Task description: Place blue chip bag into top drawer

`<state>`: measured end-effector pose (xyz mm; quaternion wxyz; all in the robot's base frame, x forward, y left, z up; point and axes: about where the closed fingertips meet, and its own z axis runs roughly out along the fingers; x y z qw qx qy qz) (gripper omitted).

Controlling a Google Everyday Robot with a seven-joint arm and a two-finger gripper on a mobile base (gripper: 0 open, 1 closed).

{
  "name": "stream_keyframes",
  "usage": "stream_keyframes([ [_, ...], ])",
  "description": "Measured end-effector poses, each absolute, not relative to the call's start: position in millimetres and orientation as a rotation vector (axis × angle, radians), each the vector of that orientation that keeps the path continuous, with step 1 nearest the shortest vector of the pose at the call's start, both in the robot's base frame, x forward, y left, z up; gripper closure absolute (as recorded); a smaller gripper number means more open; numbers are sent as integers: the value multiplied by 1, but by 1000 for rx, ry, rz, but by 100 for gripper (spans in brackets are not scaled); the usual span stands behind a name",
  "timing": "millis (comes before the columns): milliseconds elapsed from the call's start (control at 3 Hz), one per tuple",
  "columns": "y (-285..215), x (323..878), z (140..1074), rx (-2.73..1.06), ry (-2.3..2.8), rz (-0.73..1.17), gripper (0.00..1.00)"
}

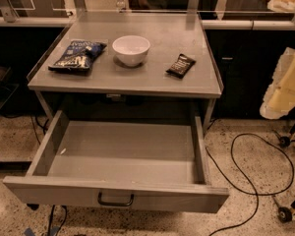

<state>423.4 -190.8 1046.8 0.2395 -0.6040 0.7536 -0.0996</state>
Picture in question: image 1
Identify blue chip bag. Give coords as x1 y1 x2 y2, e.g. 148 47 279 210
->
48 40 107 72

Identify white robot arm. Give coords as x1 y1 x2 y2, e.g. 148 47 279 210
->
260 0 295 119

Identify grey open top drawer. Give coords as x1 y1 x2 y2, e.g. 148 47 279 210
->
3 111 229 213

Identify black snack bag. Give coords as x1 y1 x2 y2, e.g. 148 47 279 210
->
166 54 196 79

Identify grey metal cabinet table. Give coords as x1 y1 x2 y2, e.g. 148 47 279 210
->
29 12 222 129

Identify white ceramic bowl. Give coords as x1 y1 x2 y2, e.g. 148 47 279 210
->
112 35 150 67

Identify clear plastic bottle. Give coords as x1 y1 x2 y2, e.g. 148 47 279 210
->
116 0 126 11

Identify wheeled cart base lower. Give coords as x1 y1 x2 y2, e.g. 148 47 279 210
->
272 196 295 223

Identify black drawer handle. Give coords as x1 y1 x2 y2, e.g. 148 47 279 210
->
97 192 135 207

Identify black cables under drawer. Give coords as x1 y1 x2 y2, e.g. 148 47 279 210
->
46 205 69 236

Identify black floor cable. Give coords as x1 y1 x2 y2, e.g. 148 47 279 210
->
205 133 295 236

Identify grey counter rail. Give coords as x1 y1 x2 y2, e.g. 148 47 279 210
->
0 17 295 30

